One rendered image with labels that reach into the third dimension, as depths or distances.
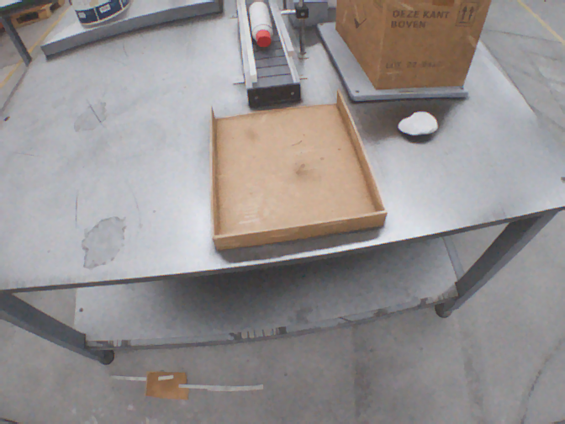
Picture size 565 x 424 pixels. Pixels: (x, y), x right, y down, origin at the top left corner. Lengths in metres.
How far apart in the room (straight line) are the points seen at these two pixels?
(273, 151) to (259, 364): 0.87
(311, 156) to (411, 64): 0.31
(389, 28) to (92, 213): 0.66
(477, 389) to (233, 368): 0.94
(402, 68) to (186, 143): 0.47
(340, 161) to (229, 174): 0.19
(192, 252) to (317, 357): 0.86
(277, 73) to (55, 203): 0.54
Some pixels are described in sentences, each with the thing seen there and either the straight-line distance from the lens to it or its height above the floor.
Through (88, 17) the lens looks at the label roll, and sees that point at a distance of 1.35.
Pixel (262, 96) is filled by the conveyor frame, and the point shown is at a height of 0.86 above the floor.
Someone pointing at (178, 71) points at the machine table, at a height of 0.83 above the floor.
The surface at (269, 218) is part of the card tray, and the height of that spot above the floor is 0.83.
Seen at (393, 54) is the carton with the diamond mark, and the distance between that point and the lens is 0.74.
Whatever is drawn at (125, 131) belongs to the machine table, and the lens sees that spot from 0.81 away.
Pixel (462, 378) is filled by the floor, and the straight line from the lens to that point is 1.46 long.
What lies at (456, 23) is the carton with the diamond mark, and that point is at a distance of 0.78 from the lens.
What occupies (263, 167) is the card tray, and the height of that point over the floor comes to 0.83.
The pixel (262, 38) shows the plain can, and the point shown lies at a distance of 0.83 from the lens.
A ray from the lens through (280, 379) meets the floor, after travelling 1.32.
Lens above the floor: 1.31
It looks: 57 degrees down
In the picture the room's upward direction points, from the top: 5 degrees counter-clockwise
